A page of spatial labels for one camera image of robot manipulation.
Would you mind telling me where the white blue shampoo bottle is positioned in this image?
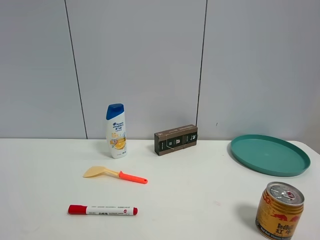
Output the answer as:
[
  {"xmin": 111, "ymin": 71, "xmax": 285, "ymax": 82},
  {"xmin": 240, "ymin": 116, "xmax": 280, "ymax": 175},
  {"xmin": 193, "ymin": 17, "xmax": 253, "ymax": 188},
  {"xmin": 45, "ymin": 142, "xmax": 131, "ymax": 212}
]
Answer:
[{"xmin": 106, "ymin": 103, "xmax": 127, "ymax": 159}]

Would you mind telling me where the gold Red Bull can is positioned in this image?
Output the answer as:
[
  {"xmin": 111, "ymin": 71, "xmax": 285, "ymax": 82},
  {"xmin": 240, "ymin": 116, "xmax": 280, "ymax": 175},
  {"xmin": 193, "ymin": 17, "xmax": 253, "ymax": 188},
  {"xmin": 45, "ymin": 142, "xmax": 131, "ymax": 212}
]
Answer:
[{"xmin": 255, "ymin": 181, "xmax": 305, "ymax": 240}]

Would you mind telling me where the brown cardboard box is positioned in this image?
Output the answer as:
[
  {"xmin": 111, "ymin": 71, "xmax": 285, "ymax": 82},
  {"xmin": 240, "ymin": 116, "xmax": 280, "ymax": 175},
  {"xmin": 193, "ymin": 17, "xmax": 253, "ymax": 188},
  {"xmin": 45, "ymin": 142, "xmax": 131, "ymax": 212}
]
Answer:
[{"xmin": 154, "ymin": 124, "xmax": 198, "ymax": 156}]

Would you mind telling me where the beige spoon orange handle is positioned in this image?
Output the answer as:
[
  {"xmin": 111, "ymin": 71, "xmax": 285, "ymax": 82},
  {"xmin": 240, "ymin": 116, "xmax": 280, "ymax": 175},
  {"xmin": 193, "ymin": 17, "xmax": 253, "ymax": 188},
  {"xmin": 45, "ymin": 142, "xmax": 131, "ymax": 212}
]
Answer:
[{"xmin": 83, "ymin": 166, "xmax": 148, "ymax": 184}]

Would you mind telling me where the red white marker pen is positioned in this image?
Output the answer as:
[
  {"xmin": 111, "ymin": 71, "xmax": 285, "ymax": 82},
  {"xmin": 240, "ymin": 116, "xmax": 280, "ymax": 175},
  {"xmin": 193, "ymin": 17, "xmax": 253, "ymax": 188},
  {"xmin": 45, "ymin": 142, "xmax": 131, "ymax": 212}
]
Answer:
[{"xmin": 67, "ymin": 204, "xmax": 138, "ymax": 216}]

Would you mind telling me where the teal round plastic tray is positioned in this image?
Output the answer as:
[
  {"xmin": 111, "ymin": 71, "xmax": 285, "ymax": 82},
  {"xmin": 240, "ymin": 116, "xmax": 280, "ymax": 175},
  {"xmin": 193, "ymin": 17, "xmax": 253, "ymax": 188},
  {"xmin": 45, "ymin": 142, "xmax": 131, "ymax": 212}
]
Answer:
[{"xmin": 229, "ymin": 134, "xmax": 311, "ymax": 177}]

